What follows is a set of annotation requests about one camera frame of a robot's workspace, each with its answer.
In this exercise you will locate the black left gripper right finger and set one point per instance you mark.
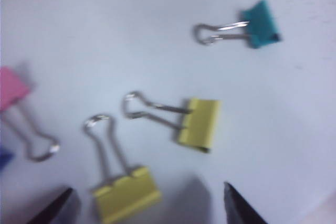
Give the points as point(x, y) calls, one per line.
point(239, 211)

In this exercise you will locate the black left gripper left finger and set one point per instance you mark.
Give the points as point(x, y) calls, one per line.
point(50, 213)

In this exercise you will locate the yellow binder clip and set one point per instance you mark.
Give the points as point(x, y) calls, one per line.
point(126, 197)
point(202, 124)

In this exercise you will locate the blue binder clip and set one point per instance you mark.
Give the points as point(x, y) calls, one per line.
point(4, 158)

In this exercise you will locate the pink binder clip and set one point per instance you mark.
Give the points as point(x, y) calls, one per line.
point(10, 87)

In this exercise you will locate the white desk riser platform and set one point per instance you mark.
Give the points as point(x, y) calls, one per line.
point(131, 51)

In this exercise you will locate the teal binder clip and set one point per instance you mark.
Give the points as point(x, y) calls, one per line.
point(262, 24)

